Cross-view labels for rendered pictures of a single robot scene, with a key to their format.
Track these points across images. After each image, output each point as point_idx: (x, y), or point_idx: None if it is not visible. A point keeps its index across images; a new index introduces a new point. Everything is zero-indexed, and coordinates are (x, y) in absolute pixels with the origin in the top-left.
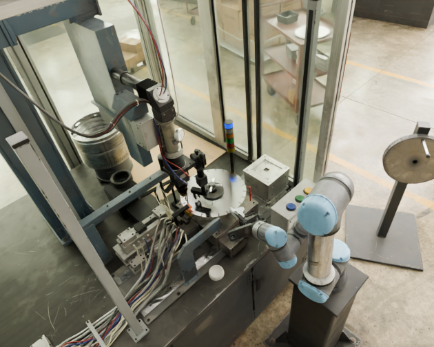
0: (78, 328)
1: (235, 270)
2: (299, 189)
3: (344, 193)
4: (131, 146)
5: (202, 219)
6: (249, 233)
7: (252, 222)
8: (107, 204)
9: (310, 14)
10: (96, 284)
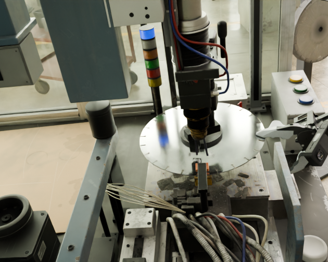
0: None
1: (327, 227)
2: (284, 83)
3: None
4: (77, 64)
5: (216, 189)
6: None
7: (316, 123)
8: (67, 246)
9: None
10: None
